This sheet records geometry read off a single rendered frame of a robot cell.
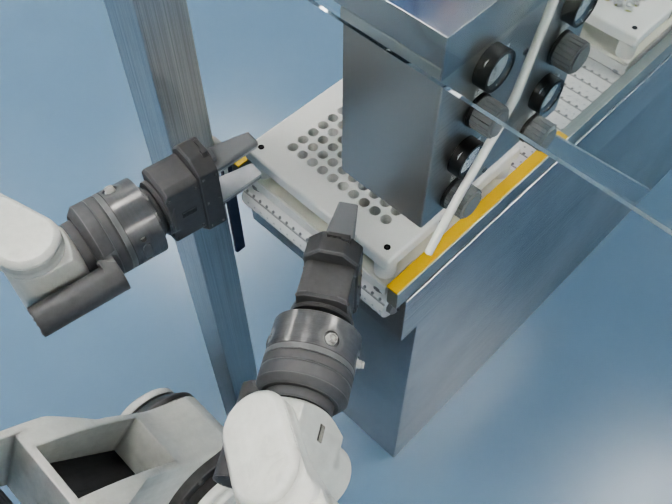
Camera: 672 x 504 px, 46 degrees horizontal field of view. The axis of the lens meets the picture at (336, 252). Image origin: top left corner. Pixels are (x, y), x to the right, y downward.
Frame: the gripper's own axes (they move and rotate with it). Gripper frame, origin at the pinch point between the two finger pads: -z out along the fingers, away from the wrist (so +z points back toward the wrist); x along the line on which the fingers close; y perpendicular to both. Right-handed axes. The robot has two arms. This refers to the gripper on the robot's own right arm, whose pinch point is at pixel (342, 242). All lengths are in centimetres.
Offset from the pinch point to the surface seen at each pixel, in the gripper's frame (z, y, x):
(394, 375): -15, 7, 60
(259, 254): -58, -33, 96
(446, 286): -9.9, 12.0, 19.8
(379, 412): -16, 5, 80
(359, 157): -1.6, 1.2, -12.0
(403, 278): -2.9, 6.7, 9.0
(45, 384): -13, -71, 97
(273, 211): -12.2, -11.7, 13.6
